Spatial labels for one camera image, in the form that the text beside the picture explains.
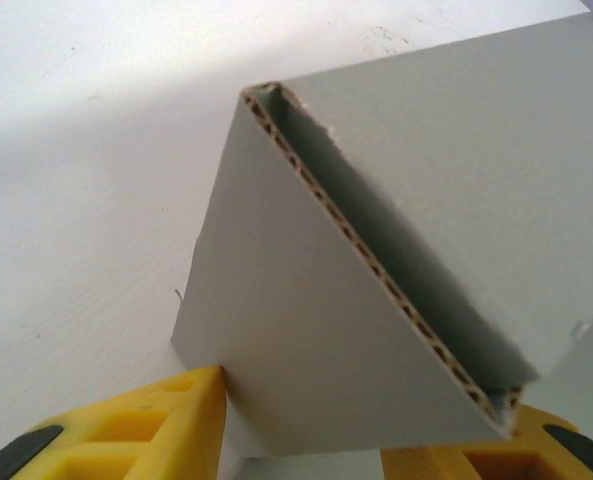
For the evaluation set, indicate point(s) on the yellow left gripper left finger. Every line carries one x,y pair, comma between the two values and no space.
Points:
126,440

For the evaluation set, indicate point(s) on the grey corrugated cardboard box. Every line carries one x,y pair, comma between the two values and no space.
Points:
301,300

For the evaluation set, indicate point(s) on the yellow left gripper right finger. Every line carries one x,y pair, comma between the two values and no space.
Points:
526,460

